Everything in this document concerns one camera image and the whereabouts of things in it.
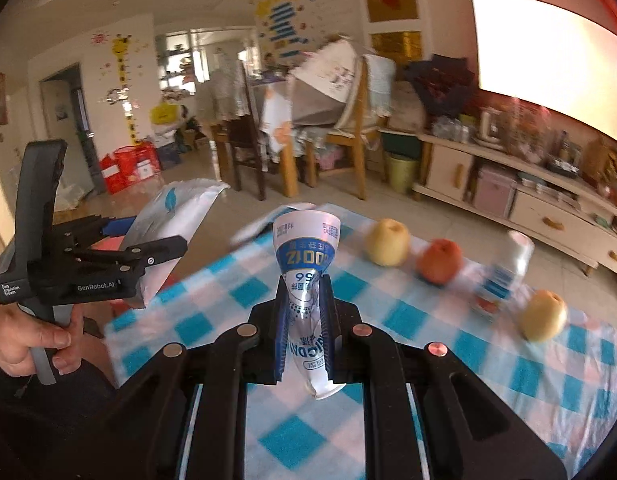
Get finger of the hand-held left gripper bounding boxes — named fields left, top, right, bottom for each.
left=53, top=214, right=139, bottom=242
left=71, top=234, right=189, bottom=273

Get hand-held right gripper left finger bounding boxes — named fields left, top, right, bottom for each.
left=88, top=277, right=289, bottom=480

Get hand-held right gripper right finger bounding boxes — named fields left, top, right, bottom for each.
left=321, top=276, right=569, bottom=480

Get large snack bag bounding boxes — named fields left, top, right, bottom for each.
left=122, top=180, right=232, bottom=308

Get white blue printed wrapper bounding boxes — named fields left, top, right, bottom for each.
left=272, top=210, right=346, bottom=401

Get person's left forearm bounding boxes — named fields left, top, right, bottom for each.
left=0, top=357, right=109, bottom=441

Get person's left hand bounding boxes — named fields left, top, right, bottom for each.
left=0, top=302, right=86, bottom=378

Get red crate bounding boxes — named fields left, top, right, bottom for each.
left=101, top=142, right=162, bottom=196

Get white blue plastic bag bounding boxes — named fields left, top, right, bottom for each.
left=231, top=201, right=319, bottom=247

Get blue white checkered tablecloth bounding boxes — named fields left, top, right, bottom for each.
left=104, top=202, right=617, bottom=480

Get yellow pear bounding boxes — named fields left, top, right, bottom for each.
left=364, top=218, right=410, bottom=267

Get yellow bag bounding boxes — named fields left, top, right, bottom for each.
left=149, top=104, right=182, bottom=125

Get red orange apple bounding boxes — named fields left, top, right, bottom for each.
left=418, top=238, right=463, bottom=285

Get dark wooden chair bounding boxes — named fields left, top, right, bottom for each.
left=227, top=67, right=266, bottom=201

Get grey lace chair cloth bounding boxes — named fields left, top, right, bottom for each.
left=208, top=57, right=246, bottom=121

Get white orange printed cloth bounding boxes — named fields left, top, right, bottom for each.
left=261, top=85, right=302, bottom=156

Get green waste bin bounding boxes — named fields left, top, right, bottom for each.
left=385, top=152, right=420, bottom=195

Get white yogurt bottle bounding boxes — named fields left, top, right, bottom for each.
left=475, top=230, right=535, bottom=316

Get grey covered object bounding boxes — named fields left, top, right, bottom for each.
left=291, top=82, right=349, bottom=126

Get yellow apple right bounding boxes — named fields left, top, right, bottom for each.
left=519, top=289, right=568, bottom=343

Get pink storage box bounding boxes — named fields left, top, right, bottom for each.
left=473, top=167, right=516, bottom=218

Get white embroidered cloth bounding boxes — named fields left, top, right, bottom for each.
left=291, top=37, right=361, bottom=106

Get cream television cabinet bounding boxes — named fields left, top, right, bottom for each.
left=413, top=130, right=617, bottom=281

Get pale lace chair cover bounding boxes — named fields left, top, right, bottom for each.
left=363, top=55, right=394, bottom=118

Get white electric kettle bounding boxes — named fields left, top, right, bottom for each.
left=478, top=107, right=504, bottom=148

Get dark blue bouquet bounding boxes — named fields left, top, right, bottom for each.
left=403, top=55, right=476, bottom=118

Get clear wrapped gift basket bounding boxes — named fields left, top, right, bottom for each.
left=503, top=97, right=554, bottom=161

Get artificial flower arrangement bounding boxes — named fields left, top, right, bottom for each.
left=583, top=135, right=617, bottom=196

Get bright television screen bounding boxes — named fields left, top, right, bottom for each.
left=469, top=0, right=617, bottom=147

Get giraffe height wall sticker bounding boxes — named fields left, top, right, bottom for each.
left=111, top=35, right=139, bottom=146

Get blue yellow wall stickers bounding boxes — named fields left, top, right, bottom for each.
left=256, top=0, right=309, bottom=61

